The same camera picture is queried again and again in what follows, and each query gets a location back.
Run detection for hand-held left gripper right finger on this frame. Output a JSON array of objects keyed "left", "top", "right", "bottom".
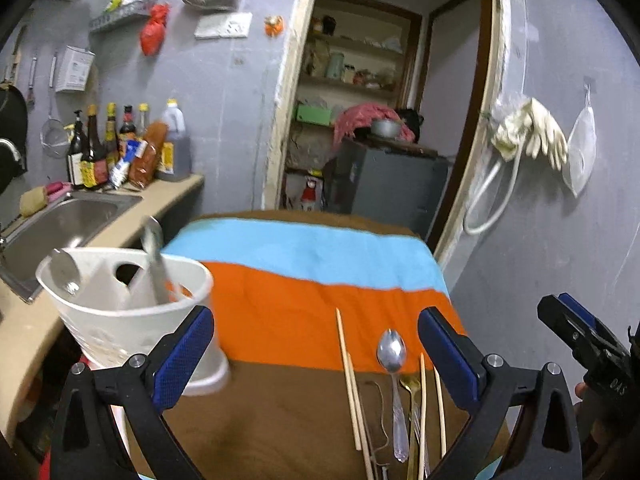
[{"left": 417, "top": 306, "right": 583, "bottom": 480}]

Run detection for metal wire wall rack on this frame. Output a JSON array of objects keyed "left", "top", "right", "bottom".
[{"left": 89, "top": 0, "right": 156, "bottom": 35}]

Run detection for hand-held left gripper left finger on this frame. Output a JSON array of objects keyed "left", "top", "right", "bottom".
[{"left": 50, "top": 305, "right": 216, "bottom": 480}]

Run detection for long steel ladle spoon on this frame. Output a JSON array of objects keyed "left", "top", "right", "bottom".
[{"left": 140, "top": 216, "right": 173, "bottom": 306}]

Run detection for metal pot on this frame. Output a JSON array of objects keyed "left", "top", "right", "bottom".
[{"left": 370, "top": 119, "right": 403, "bottom": 138}]

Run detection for wooden chopstick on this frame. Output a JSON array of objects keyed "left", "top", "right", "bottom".
[
  {"left": 433, "top": 366, "right": 447, "bottom": 458},
  {"left": 419, "top": 352, "right": 429, "bottom": 480},
  {"left": 346, "top": 353, "right": 375, "bottom": 480},
  {"left": 336, "top": 308, "right": 362, "bottom": 451}
]

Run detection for slim sauce bottle yellow cap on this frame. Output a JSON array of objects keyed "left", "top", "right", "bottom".
[{"left": 104, "top": 103, "right": 121, "bottom": 176}]

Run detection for stainless steel sink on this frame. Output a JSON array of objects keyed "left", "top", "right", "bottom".
[{"left": 0, "top": 195, "right": 143, "bottom": 303}]

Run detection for large dark oil jug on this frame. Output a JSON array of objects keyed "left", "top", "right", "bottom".
[{"left": 157, "top": 99, "right": 193, "bottom": 182}]

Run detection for orange snack packet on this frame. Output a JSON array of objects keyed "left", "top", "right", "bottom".
[{"left": 128, "top": 121, "right": 167, "bottom": 190}]

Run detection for white plastic utensil holder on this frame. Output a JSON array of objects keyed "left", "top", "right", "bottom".
[{"left": 36, "top": 247, "right": 231, "bottom": 397}]

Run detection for cream rubber gloves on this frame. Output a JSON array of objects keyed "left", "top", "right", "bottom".
[{"left": 491, "top": 99, "right": 568, "bottom": 171}]

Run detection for dark pump sauce bottle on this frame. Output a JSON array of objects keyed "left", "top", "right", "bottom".
[{"left": 66, "top": 110, "right": 88, "bottom": 188}]

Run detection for yellow sponge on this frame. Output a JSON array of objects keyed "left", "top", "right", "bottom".
[{"left": 20, "top": 187, "right": 48, "bottom": 216}]

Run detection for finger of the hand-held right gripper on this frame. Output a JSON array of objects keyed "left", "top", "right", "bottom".
[
  {"left": 537, "top": 296, "right": 593, "bottom": 363},
  {"left": 558, "top": 292, "right": 626, "bottom": 348}
]

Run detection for red white bottle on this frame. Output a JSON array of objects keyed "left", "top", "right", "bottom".
[{"left": 300, "top": 177, "right": 323, "bottom": 211}]

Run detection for white wall socket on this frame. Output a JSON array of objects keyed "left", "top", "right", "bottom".
[{"left": 194, "top": 12, "right": 253, "bottom": 40}]

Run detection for black hanging pan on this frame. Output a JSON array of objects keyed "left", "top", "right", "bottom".
[{"left": 0, "top": 84, "right": 28, "bottom": 196}]

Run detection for wooden shelf unit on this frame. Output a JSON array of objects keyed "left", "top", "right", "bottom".
[{"left": 297, "top": 0, "right": 423, "bottom": 106}]

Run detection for red cloth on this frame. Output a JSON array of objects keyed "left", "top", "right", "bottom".
[{"left": 333, "top": 103, "right": 416, "bottom": 145}]

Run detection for green box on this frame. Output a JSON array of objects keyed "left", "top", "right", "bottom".
[{"left": 296, "top": 104, "right": 335, "bottom": 127}]

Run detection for white hose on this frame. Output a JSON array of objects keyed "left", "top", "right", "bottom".
[{"left": 462, "top": 152, "right": 523, "bottom": 235}]

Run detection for dark sauce bottle yellow label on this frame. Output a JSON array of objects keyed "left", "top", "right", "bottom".
[{"left": 80, "top": 105, "right": 108, "bottom": 191}]

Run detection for gold fork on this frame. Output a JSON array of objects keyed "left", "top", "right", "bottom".
[{"left": 400, "top": 374, "right": 420, "bottom": 480}]

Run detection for silver patterned-handle spoon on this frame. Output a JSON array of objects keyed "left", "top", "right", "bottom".
[{"left": 376, "top": 329, "right": 410, "bottom": 463}]

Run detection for dark sauce bottle red label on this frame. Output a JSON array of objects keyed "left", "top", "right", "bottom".
[{"left": 119, "top": 105, "right": 138, "bottom": 161}]

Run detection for blue white packet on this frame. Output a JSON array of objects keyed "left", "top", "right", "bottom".
[{"left": 108, "top": 140, "right": 146, "bottom": 188}]

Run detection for black bag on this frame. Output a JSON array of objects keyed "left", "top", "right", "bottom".
[{"left": 397, "top": 109, "right": 425, "bottom": 141}]

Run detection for white wall-mounted box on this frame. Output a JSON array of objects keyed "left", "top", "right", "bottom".
[{"left": 55, "top": 46, "right": 96, "bottom": 93}]

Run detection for thin bent metal wire tool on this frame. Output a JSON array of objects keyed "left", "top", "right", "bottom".
[{"left": 362, "top": 379, "right": 393, "bottom": 480}]

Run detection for red plastic bag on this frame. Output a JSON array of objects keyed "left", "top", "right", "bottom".
[{"left": 140, "top": 4, "right": 171, "bottom": 57}]

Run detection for grey cabinet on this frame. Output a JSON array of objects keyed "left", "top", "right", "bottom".
[{"left": 322, "top": 137, "right": 450, "bottom": 238}]

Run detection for hanging wire strainer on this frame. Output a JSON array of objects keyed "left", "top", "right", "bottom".
[{"left": 40, "top": 52, "right": 71, "bottom": 158}]

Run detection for hanging clear plastic bag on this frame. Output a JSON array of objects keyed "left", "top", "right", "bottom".
[{"left": 561, "top": 85, "right": 598, "bottom": 198}]

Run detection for wooden door frame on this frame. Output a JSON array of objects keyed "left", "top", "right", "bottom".
[{"left": 262, "top": 0, "right": 511, "bottom": 261}]

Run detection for beige kitchen counter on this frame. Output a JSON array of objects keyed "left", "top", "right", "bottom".
[{"left": 0, "top": 172, "right": 206, "bottom": 431}]

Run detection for steel spoon with round bowl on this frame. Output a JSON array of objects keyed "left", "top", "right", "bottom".
[{"left": 49, "top": 250, "right": 82, "bottom": 295}]

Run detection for striped brown orange blue cloth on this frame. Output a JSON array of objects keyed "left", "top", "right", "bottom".
[{"left": 120, "top": 210, "right": 511, "bottom": 480}]

